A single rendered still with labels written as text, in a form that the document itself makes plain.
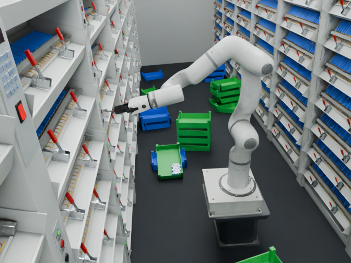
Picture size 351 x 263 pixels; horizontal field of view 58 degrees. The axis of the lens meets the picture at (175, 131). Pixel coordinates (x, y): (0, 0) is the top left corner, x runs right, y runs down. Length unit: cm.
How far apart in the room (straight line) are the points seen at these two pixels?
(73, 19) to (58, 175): 59
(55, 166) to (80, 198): 23
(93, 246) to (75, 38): 72
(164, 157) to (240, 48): 151
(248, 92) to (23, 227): 119
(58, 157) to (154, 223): 150
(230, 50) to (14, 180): 109
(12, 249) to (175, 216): 174
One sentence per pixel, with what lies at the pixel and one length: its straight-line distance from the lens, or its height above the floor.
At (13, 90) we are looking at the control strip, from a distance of 60.
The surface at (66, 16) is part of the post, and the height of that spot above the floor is 143.
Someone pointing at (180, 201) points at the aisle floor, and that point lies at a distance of 243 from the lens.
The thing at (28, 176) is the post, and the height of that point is 126.
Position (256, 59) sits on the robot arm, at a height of 117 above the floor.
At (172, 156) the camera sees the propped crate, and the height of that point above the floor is 10.
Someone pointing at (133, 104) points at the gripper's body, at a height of 100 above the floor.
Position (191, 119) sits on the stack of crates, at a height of 24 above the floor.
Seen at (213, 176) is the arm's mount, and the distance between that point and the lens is 199.
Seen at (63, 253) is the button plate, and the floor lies 103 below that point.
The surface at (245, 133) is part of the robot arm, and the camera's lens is 163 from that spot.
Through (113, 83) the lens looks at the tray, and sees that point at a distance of 199.
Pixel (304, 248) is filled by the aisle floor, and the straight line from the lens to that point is 220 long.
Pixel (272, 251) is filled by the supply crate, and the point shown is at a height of 47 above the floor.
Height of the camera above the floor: 158
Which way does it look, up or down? 28 degrees down
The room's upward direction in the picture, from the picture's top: 4 degrees counter-clockwise
